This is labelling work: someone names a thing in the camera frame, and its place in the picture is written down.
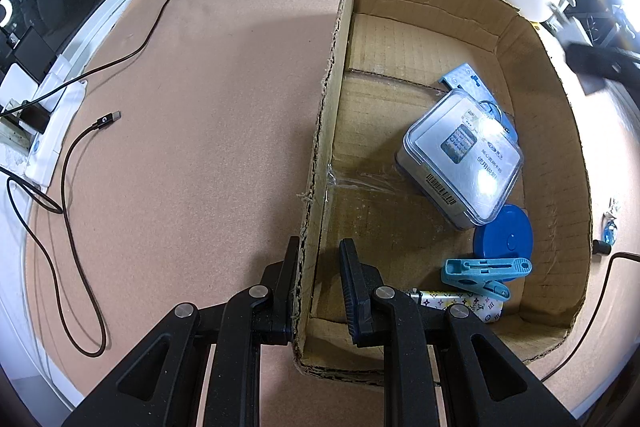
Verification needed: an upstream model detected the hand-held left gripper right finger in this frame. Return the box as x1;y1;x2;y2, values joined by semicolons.
339;238;581;427

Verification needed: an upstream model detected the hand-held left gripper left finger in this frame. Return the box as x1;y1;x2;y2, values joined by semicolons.
60;236;301;427

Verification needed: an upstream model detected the silver key ring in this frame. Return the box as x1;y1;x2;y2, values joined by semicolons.
477;98;507;120

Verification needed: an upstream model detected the white patterned lighter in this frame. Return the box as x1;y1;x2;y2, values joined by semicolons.
410;289;505;324

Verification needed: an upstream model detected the light blue clothespin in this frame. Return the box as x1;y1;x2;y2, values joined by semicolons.
440;257;532;303

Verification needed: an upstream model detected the light blue plastic piece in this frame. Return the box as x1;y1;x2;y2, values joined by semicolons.
439;63;518;142

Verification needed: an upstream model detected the blue round lid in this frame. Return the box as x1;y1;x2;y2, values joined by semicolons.
472;203;534;264

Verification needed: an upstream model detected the cardboard box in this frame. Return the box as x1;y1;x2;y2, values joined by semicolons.
291;0;593;380

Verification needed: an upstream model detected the small blue white object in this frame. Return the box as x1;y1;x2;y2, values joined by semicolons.
602;197;622;249

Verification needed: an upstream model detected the clear plastic box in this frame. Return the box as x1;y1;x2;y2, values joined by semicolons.
395;89;525;229

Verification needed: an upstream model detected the white power strip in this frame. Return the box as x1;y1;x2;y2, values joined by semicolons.
25;57;90;188

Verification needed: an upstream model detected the black power adapter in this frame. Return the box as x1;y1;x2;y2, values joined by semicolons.
14;31;57;75

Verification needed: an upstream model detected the thin black cable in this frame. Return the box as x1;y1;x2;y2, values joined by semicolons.
537;251;640;380

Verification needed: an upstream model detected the black cable with metal tip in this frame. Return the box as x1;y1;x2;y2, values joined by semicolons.
6;109;123;355

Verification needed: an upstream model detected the long black cable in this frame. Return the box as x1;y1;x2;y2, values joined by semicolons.
0;0;306;118

